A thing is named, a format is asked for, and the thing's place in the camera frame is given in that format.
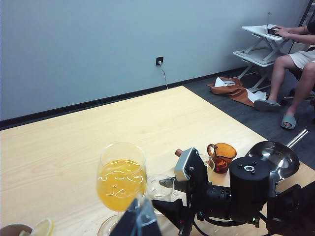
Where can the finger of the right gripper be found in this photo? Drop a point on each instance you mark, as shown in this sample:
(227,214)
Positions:
(167,182)

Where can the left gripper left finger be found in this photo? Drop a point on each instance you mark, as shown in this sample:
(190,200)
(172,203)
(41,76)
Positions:
(126,223)

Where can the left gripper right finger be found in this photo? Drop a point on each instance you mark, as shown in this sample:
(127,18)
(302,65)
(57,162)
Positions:
(148,226)

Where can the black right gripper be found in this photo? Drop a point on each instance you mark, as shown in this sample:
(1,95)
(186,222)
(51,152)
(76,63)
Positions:
(248,189)

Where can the clear glass measuring cup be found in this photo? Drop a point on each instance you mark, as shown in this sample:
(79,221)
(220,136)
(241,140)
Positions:
(157,191)

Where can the person bare forearm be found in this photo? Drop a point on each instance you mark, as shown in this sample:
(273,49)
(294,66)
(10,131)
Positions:
(296,30)
(301,39)

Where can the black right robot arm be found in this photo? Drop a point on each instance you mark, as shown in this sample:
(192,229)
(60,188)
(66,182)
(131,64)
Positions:
(295,211)

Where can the amber glass measuring cup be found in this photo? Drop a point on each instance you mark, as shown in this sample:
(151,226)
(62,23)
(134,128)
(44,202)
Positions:
(222,159)

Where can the beige paper cup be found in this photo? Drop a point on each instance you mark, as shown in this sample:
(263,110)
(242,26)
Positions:
(13,231)

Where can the person bare hand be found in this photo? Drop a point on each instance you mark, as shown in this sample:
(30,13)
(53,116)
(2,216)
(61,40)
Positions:
(278,28)
(282,34)

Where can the tall stemmed wine glass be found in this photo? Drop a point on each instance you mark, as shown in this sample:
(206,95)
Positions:
(120,182)

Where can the yellow lemon slice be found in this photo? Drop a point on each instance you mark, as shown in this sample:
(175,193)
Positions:
(45,227)

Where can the stainless steel pan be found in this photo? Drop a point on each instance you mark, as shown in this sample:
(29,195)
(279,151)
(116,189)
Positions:
(275,157)

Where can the orange fabric bag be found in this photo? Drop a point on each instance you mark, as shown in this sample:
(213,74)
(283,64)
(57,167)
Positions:
(236,92)

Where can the grey-green rubber slipper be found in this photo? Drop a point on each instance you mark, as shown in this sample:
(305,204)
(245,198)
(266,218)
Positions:
(288,121)
(267,105)

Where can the white folding desk riser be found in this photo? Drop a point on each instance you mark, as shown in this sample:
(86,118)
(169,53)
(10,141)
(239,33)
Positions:
(256,30)
(248,56)

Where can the person bare leg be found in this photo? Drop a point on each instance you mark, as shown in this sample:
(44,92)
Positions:
(279,76)
(304,86)

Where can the black office chair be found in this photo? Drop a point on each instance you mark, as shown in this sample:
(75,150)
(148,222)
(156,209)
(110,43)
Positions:
(296,72)

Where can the beige shorts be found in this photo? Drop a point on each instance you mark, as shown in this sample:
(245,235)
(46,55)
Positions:
(301,59)

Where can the grey laptop computer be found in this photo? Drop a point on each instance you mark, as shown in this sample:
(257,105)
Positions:
(272,30)

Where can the dark shirt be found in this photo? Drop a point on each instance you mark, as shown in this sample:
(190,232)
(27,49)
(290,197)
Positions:
(311,28)

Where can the black metal stand pole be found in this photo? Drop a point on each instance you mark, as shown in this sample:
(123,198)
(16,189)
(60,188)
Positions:
(305,12)

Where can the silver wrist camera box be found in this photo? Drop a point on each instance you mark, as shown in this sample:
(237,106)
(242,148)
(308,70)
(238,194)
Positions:
(183,164)

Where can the black wall baseboard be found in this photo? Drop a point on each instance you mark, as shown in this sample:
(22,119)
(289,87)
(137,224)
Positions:
(98,103)

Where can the grey wall power outlet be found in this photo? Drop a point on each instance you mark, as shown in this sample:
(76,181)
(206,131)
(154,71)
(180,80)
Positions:
(159,60)

